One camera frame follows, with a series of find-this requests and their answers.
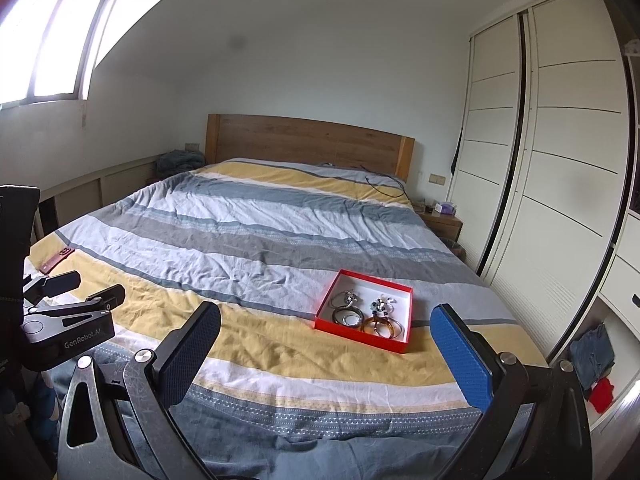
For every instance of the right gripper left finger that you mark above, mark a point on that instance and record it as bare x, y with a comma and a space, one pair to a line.
94, 441

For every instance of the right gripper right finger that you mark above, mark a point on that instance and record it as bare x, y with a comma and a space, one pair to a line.
533, 422

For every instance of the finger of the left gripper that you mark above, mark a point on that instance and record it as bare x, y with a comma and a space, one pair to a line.
103, 300
39, 287

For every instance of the amber orange bangle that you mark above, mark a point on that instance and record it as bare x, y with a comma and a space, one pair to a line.
379, 326

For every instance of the dark brown wide bangle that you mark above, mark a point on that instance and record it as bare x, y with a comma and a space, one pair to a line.
350, 317

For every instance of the red jewelry box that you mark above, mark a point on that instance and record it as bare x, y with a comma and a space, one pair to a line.
373, 297

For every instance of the striped bed duvet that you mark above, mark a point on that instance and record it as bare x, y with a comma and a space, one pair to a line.
275, 398

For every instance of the dark folded blanket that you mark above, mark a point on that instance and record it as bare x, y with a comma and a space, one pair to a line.
176, 162

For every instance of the wooden headboard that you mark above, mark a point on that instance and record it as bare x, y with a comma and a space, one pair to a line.
288, 139

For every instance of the wooden nightstand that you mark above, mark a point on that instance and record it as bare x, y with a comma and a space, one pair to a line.
443, 226

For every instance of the purple tissue box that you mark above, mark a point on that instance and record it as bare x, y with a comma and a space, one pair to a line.
445, 208

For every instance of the window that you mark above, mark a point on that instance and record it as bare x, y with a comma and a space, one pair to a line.
48, 49

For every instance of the white sliding wardrobe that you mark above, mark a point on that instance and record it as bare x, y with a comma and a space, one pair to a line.
543, 173

